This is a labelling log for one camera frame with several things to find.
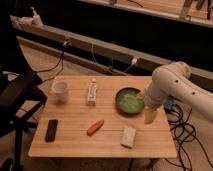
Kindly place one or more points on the white soap dispenser bottle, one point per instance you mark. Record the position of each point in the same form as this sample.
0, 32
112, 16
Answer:
36, 18

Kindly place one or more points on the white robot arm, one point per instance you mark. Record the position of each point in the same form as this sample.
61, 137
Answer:
173, 80

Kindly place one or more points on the black chair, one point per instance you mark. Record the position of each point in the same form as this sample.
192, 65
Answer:
24, 87

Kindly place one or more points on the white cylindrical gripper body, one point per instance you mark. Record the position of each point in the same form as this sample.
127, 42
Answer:
150, 115

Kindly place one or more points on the blue power adapter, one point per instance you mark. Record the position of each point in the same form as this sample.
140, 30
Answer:
168, 103

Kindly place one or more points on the orange red pepper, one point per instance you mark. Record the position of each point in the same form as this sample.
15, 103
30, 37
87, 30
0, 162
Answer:
93, 128

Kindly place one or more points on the white plastic cup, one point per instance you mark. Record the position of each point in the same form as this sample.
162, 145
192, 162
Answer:
61, 90

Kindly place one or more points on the green bowl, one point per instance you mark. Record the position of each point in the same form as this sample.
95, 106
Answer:
126, 101

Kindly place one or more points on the black rectangular block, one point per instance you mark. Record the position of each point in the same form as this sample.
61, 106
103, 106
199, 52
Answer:
51, 130

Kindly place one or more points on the white toothpaste tube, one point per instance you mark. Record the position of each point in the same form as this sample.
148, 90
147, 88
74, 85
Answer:
91, 96

